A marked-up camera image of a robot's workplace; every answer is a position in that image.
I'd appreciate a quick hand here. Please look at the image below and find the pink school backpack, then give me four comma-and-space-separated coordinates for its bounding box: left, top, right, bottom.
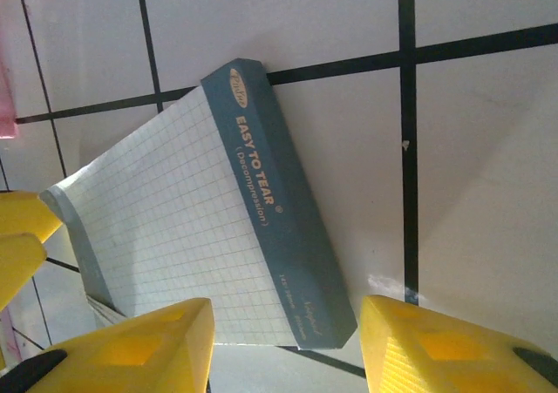
0, 39, 19, 139

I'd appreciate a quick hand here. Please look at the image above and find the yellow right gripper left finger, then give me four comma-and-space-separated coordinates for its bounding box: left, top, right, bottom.
0, 296, 215, 393

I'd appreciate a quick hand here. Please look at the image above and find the teal grid paper notepad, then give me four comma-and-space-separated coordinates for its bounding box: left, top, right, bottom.
38, 58, 358, 350

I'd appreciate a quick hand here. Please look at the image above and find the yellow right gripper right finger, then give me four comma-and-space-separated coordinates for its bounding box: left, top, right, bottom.
359, 295, 558, 393

